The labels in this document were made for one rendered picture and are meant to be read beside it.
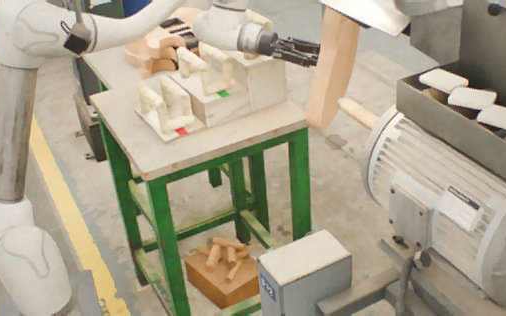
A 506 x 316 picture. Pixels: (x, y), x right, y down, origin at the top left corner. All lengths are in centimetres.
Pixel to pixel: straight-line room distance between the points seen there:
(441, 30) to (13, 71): 105
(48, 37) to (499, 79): 97
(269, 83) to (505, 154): 124
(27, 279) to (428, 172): 103
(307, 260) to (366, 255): 172
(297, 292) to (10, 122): 90
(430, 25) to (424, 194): 31
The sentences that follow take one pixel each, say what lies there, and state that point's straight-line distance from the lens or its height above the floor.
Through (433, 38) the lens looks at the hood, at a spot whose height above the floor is 148.
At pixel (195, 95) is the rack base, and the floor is 102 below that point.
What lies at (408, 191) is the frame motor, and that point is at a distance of 111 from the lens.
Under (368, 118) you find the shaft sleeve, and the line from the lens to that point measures 137.
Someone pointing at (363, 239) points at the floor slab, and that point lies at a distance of 301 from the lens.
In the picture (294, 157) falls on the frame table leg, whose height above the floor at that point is 79.
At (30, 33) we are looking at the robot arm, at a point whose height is 146.
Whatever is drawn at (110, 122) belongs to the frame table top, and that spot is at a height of 93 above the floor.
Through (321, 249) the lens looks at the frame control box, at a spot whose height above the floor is 112.
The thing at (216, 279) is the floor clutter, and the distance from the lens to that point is 266.
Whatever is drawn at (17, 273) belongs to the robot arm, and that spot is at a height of 91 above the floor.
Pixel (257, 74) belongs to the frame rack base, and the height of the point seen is 106.
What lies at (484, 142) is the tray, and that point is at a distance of 101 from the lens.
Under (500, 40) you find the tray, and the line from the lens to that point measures 114.
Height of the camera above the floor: 193
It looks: 32 degrees down
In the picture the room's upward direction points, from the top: 5 degrees counter-clockwise
